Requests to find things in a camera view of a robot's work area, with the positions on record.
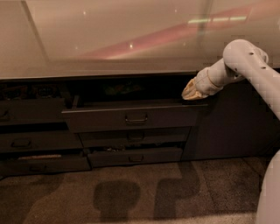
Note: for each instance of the grey cabinet door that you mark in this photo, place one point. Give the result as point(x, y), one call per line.
point(236, 123)

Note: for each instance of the grey drawer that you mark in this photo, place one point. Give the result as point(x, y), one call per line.
point(32, 111)
point(133, 115)
point(138, 136)
point(39, 141)
point(135, 157)
point(44, 165)

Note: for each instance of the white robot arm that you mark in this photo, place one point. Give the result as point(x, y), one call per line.
point(243, 60)

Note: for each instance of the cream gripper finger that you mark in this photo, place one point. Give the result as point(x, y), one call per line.
point(191, 93)

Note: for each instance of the green snack bag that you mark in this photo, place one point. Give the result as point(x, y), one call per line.
point(121, 89)

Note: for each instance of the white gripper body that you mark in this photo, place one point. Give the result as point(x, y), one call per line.
point(202, 80)

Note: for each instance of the dark snack packets in drawer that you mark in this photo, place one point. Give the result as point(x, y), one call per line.
point(22, 92)

